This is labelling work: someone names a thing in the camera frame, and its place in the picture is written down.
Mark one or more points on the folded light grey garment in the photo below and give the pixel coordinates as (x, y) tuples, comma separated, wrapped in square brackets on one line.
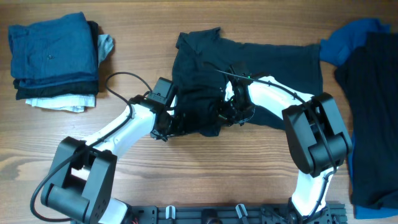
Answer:
[(105, 45)]

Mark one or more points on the folded blue shorts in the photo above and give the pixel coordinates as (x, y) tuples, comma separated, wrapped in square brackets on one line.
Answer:
[(53, 49)]

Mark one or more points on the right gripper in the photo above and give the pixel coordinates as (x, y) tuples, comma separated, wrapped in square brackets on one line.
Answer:
[(223, 116)]

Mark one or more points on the folded black garment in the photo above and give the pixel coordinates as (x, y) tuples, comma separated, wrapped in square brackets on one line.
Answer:
[(62, 88)]

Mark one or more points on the folded white garment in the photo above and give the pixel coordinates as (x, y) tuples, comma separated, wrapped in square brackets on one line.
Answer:
[(68, 102)]

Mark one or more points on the dark green t-shirt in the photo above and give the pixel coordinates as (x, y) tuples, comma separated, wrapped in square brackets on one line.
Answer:
[(202, 59)]

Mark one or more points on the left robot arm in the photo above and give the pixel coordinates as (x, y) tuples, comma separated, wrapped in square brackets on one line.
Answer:
[(80, 179)]

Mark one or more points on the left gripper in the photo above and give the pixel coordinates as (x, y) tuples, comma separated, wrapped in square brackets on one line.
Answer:
[(157, 134)]

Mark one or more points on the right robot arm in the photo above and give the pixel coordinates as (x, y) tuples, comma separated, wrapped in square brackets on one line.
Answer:
[(316, 134)]

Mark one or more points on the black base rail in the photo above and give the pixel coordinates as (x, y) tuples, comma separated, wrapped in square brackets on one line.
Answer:
[(211, 214)]

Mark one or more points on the bright blue t-shirt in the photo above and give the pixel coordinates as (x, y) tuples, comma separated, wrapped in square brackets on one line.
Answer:
[(336, 51)]

